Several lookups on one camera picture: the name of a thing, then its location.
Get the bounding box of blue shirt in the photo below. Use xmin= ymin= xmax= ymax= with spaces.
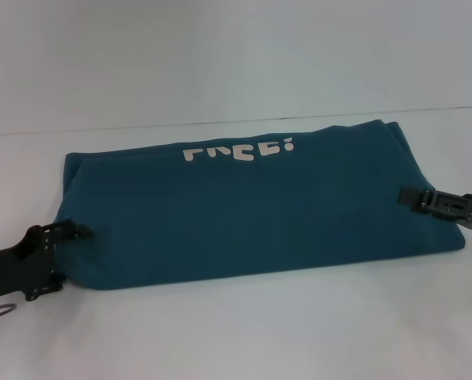
xmin=48 ymin=120 xmax=466 ymax=294

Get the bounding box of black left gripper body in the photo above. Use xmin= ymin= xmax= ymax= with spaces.
xmin=0 ymin=222 xmax=63 ymax=304

